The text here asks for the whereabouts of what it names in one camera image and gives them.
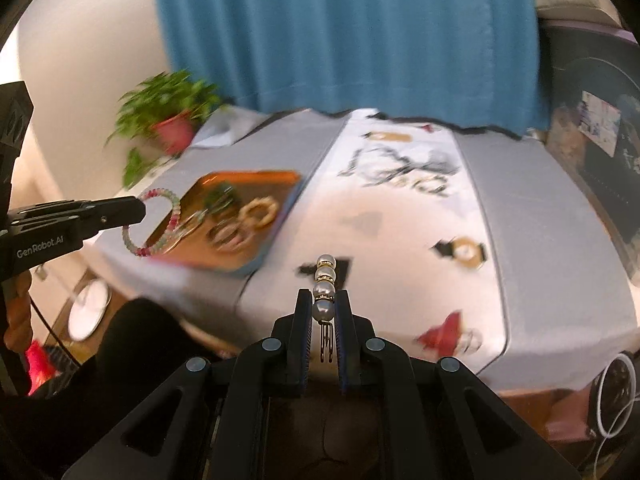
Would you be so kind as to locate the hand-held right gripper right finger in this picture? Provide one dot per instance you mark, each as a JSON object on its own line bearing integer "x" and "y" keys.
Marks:
{"x": 345, "y": 340}

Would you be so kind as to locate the white cloth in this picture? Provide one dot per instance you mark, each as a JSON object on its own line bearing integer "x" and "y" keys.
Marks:
{"x": 225, "y": 125}

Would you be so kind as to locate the pink fluffy object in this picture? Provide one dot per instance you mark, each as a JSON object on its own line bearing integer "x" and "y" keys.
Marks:
{"x": 40, "y": 365}

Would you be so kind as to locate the printed picture card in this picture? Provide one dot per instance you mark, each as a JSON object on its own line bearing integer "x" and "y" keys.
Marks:
{"x": 600, "y": 120}

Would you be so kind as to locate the person's dark clothing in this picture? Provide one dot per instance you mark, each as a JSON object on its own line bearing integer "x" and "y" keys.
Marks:
{"x": 125, "y": 350}

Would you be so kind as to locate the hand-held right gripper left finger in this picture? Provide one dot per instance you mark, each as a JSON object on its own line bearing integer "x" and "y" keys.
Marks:
{"x": 301, "y": 340}

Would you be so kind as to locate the pile of jewelry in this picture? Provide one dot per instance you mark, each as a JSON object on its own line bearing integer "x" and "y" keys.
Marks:
{"x": 430, "y": 185}

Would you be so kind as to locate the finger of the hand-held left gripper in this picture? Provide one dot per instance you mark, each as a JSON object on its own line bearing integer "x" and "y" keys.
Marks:
{"x": 75, "y": 205}
{"x": 120, "y": 217}

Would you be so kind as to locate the potted plant with red pot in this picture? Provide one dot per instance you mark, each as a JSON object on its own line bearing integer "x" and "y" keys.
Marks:
{"x": 172, "y": 130}

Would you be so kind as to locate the white round object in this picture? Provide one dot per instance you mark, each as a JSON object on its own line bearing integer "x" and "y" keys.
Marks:
{"x": 92, "y": 305}

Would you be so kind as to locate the white hoop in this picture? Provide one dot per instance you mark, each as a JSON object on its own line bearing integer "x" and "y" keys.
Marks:
{"x": 599, "y": 400}

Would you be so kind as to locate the thin gold hoop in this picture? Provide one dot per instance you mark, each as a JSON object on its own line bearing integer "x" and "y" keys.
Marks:
{"x": 192, "y": 220}

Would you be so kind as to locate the green jewelry piece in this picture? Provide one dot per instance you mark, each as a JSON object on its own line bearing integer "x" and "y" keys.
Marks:
{"x": 220, "y": 199}

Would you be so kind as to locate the person's left hand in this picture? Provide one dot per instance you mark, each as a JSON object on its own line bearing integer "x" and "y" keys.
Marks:
{"x": 20, "y": 320}

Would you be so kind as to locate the orange jewelry tray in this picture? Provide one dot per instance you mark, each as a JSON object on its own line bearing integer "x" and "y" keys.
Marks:
{"x": 210, "y": 257}

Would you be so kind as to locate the pearl hair clip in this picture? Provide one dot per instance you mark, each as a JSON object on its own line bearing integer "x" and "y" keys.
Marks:
{"x": 324, "y": 290}

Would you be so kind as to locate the black furniture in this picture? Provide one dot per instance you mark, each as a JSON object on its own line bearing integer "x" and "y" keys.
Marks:
{"x": 590, "y": 185}

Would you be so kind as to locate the printed white table runner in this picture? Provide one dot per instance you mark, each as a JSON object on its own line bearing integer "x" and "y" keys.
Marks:
{"x": 400, "y": 270}

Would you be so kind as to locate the grey tablecloth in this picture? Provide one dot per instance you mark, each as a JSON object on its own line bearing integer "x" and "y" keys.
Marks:
{"x": 550, "y": 260}

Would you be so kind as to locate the blue curtain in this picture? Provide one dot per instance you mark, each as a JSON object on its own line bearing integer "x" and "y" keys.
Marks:
{"x": 350, "y": 35}

